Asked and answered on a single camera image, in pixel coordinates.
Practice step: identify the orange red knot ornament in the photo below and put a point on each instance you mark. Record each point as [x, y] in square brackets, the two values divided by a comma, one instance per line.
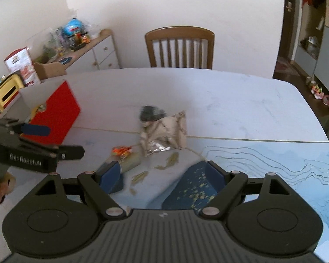
[122, 151]

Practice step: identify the person's left hand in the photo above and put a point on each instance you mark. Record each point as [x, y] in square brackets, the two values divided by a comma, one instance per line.
[4, 190]

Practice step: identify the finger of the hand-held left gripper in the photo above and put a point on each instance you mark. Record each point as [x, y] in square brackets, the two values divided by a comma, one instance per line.
[35, 130]
[71, 152]

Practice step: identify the patterned floor rug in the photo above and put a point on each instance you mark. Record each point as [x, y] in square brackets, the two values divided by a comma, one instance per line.
[286, 68]

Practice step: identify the grey shelf unit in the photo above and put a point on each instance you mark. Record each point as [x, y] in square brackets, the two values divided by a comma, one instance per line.
[326, 60]

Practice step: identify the orange spotted animal toy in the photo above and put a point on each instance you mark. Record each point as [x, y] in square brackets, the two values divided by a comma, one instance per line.
[33, 113]

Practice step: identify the blue round toy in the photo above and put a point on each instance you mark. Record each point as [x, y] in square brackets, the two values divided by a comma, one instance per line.
[72, 26]

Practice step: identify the brown wooden door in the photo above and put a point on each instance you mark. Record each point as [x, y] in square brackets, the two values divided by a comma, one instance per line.
[288, 33]

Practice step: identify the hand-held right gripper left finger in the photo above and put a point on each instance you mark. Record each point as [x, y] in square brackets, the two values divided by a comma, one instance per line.
[111, 176]

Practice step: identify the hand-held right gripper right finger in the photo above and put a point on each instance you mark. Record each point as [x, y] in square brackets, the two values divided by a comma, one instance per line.
[215, 175]

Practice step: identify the silver foil snack packet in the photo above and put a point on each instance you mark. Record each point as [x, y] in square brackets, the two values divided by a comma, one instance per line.
[167, 131]

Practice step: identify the brown wooden chair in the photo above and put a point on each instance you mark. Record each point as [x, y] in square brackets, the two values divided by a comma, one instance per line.
[181, 33]

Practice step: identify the clear plastic toy case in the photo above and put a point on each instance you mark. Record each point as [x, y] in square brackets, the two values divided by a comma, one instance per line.
[43, 43]

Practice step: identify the white wooden sideboard cabinet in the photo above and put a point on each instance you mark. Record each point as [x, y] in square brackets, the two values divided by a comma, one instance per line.
[104, 52]

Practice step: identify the yellow and green toy bin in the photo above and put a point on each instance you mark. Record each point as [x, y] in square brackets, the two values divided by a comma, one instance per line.
[8, 90]

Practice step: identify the dark snack packet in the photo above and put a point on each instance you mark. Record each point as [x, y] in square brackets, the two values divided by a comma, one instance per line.
[150, 112]

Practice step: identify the red and white toy package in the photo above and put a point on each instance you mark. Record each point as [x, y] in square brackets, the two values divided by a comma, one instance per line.
[17, 60]

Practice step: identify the red and white storage box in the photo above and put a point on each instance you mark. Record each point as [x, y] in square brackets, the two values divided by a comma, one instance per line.
[60, 112]

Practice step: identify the pink child shoe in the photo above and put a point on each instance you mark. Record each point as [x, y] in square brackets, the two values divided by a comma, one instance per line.
[326, 100]
[317, 90]

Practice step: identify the wooden tray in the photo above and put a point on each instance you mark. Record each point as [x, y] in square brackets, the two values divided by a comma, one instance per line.
[48, 70]

